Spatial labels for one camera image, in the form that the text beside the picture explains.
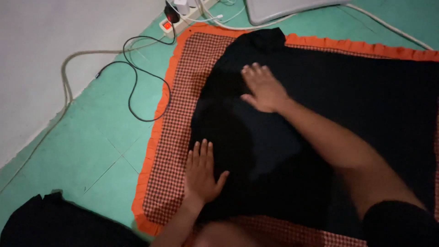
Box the black garment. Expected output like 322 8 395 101
188 27 439 238

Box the thick beige cable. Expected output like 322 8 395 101
0 36 167 195

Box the person's right hand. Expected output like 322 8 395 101
240 62 291 114

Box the person's left hand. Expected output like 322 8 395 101
183 138 230 207

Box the orange checkered frilled mat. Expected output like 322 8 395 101
131 23 439 247

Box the thin black cable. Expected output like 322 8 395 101
95 20 177 123

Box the white power strip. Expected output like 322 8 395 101
159 0 220 38

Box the black plug adapter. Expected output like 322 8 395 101
163 3 181 24

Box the crumpled black cloth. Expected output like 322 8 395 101
0 191 150 247

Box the person's black sleeve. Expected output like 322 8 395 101
361 200 439 247

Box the white charger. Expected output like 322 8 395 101
173 0 191 16

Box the flat grey board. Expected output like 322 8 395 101
245 0 352 27

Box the thin white charging cable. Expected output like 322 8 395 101
165 0 247 24

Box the thick white cable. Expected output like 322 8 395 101
196 0 435 51

